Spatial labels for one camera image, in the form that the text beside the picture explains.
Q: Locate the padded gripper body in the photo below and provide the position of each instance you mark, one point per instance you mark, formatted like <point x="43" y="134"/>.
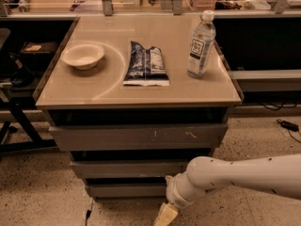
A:
<point x="173" y="194"/>

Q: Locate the grey bottom drawer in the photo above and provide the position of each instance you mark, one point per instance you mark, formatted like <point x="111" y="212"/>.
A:
<point x="126" y="190"/>

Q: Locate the grey drawer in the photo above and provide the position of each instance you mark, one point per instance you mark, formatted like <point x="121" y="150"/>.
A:
<point x="126" y="190"/>
<point x="138" y="137"/>
<point x="128" y="168"/>

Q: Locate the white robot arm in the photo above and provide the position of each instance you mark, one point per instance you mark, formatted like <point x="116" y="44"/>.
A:
<point x="278" y="175"/>

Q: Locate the grey middle drawer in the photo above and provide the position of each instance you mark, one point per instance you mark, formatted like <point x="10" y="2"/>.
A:
<point x="128" y="168"/>

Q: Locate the grey top drawer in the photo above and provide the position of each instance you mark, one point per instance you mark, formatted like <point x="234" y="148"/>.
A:
<point x="138" y="137"/>

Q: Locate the grey drawer cabinet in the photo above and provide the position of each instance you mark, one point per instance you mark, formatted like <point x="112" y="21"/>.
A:
<point x="122" y="105"/>

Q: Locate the black power adapter on floor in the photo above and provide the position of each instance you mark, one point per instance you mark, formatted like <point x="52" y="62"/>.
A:
<point x="288" y="125"/>

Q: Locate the blue chip bag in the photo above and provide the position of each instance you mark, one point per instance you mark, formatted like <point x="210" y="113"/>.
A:
<point x="146" y="67"/>

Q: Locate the white bowl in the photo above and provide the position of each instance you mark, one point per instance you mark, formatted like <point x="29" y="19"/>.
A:
<point x="82" y="56"/>

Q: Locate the clear water bottle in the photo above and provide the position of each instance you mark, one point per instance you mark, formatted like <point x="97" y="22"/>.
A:
<point x="201" y="45"/>

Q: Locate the black table frame left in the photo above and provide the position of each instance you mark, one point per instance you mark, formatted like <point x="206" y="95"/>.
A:
<point x="36" y="142"/>

